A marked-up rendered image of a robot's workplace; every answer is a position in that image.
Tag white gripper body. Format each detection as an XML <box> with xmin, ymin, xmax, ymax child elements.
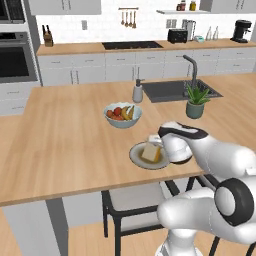
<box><xmin>147</xmin><ymin>133</ymin><xmax>165</xmax><ymax>148</ymax></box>

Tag dark grey sink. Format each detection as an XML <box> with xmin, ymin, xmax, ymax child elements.
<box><xmin>141</xmin><ymin>78</ymin><xmax>224</xmax><ymax>104</ymax></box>

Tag grey round plate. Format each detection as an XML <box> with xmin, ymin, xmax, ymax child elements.
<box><xmin>129</xmin><ymin>141</ymin><xmax>172</xmax><ymax>171</ymax></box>

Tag slice of bread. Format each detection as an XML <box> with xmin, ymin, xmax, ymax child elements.
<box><xmin>141</xmin><ymin>142</ymin><xmax>162</xmax><ymax>164</ymax></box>

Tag green plant in pot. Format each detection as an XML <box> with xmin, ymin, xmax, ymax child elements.
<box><xmin>184</xmin><ymin>83</ymin><xmax>212</xmax><ymax>120</ymax></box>

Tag grey double wall socket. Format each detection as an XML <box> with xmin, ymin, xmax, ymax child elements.
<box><xmin>165</xmin><ymin>18</ymin><xmax>178</xmax><ymax>30</ymax></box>

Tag grey wall cupboards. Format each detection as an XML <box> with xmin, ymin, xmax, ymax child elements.
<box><xmin>27</xmin><ymin>0</ymin><xmax>102</xmax><ymax>16</ymax></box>
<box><xmin>199</xmin><ymin>0</ymin><xmax>256</xmax><ymax>15</ymax></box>

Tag grey base cupboards run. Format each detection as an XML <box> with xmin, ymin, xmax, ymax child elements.
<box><xmin>36</xmin><ymin>46</ymin><xmax>256</xmax><ymax>88</ymax></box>

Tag grey drawers under oven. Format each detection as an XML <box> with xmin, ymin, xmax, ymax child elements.
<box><xmin>0</xmin><ymin>81</ymin><xmax>42</xmax><ymax>117</ymax></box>

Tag black toaster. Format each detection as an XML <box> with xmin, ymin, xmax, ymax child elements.
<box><xmin>166</xmin><ymin>28</ymin><xmax>189</xmax><ymax>45</ymax></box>

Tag yellow banana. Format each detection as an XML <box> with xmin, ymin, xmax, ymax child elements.
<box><xmin>127</xmin><ymin>105</ymin><xmax>136</xmax><ymax>120</ymax></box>
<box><xmin>120</xmin><ymin>106</ymin><xmax>131</xmax><ymax>121</ymax></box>

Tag black coffee machine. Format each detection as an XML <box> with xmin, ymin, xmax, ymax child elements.
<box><xmin>229</xmin><ymin>19</ymin><xmax>253</xmax><ymax>44</ymax></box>

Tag pale blue fruit bowl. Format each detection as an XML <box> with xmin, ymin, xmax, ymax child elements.
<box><xmin>102</xmin><ymin>101</ymin><xmax>144</xmax><ymax>130</ymax></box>

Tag grey soap dispenser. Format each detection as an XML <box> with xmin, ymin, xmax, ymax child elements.
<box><xmin>132</xmin><ymin>78</ymin><xmax>146</xmax><ymax>104</ymax></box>

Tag silver kettle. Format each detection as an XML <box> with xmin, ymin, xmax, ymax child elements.
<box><xmin>181</xmin><ymin>18</ymin><xmax>197</xmax><ymax>42</ymax></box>

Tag white wall shelf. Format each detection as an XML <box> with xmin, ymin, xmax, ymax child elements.
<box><xmin>155</xmin><ymin>8</ymin><xmax>212</xmax><ymax>15</ymax></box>

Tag black hob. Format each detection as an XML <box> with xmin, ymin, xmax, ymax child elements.
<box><xmin>101</xmin><ymin>40</ymin><xmax>165</xmax><ymax>51</ymax></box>

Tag wooden knife block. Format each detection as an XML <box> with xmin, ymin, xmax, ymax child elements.
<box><xmin>41</xmin><ymin>24</ymin><xmax>55</xmax><ymax>48</ymax></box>

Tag dark grey tap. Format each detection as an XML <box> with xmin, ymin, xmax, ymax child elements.
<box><xmin>182</xmin><ymin>54</ymin><xmax>199</xmax><ymax>92</ymax></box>

